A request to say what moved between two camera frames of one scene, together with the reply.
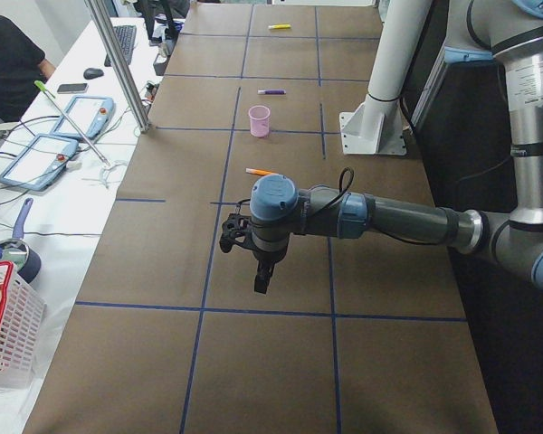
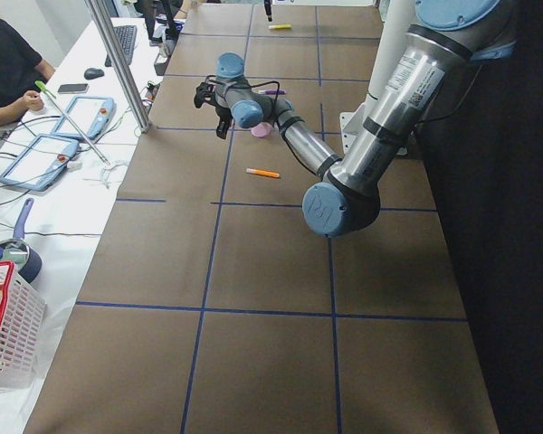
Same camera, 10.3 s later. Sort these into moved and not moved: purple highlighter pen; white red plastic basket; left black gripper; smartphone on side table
Moved: left black gripper
Not moved: smartphone on side table; white red plastic basket; purple highlighter pen
